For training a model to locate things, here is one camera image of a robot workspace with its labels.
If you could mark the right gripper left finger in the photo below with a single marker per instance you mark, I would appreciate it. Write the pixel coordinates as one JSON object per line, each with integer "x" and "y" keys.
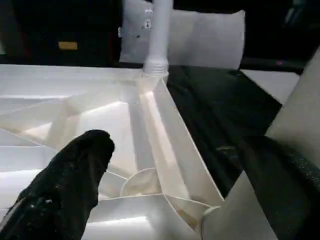
{"x": 60, "y": 195}

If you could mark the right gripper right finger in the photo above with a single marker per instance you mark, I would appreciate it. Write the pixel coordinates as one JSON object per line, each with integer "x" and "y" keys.
{"x": 290, "y": 185}

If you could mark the white flat sheet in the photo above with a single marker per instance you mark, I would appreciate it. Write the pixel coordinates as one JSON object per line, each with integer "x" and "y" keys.
{"x": 275, "y": 85}

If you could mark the small tan label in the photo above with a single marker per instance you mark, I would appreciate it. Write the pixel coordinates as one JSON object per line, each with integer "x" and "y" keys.
{"x": 67, "y": 46}

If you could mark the white plastic table leg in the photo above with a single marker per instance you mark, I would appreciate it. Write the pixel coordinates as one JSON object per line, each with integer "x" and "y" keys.
{"x": 300, "y": 105}
{"x": 159, "y": 40}

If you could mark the white plastic table top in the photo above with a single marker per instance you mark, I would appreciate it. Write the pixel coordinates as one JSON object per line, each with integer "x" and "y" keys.
{"x": 100, "y": 115}

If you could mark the grey cushion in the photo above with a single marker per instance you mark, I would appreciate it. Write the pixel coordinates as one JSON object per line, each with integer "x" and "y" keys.
{"x": 210, "y": 40}

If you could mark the black work mat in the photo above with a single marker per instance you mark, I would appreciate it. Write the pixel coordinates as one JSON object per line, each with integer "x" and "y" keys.
{"x": 220, "y": 110}

